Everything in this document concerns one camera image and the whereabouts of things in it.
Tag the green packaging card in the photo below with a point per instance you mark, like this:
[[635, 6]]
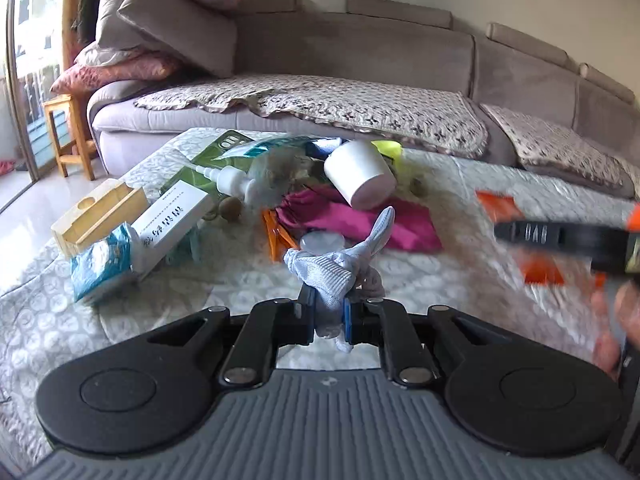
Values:
[[212, 156]]

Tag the teal tissue pack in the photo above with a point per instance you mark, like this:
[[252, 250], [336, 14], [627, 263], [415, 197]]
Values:
[[105, 266]]

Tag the grey sectional sofa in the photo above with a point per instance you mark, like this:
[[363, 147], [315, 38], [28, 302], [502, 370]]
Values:
[[378, 41]]

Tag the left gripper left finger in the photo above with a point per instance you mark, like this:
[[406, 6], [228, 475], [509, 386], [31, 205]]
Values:
[[255, 339]]

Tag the patterned sofa cover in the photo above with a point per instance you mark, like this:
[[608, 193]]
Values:
[[552, 150], [440, 121]]

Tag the orange clothespin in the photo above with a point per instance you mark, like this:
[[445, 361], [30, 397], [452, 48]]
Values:
[[279, 239]]

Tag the white cylindrical container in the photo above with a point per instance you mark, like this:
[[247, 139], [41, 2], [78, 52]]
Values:
[[360, 173]]

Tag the white and blue cloth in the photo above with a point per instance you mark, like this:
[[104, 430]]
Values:
[[335, 275]]

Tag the wooden stool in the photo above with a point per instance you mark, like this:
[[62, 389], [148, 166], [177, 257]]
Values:
[[69, 134]]

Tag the grey back cushion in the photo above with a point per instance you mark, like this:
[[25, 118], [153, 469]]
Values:
[[202, 37]]

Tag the wooden organizer box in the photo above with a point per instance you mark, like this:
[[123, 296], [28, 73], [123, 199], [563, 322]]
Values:
[[97, 214]]

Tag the magenta drawstring pouch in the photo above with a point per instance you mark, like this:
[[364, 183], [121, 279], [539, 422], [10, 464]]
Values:
[[323, 208]]

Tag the pink floral pillow bottom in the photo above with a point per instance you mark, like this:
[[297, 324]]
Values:
[[79, 79]]

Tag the patterned sofa cover left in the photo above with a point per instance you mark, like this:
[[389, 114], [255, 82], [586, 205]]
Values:
[[440, 121]]

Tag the yellow green plastic funnel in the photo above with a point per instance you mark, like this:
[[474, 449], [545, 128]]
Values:
[[391, 151]]

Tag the person's right hand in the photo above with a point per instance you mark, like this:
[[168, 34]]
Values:
[[617, 316]]

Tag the patterned sofa cover right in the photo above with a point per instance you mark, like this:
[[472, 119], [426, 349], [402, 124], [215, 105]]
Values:
[[552, 150]]

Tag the orange snack packet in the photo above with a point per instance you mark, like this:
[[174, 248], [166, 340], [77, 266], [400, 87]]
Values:
[[536, 267]]

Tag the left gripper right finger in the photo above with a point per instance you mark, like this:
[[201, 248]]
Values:
[[385, 324]]

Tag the white printed box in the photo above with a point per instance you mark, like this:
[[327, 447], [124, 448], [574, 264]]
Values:
[[161, 227]]

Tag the white pump spray bottle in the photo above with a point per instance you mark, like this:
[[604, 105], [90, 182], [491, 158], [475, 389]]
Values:
[[230, 181]]

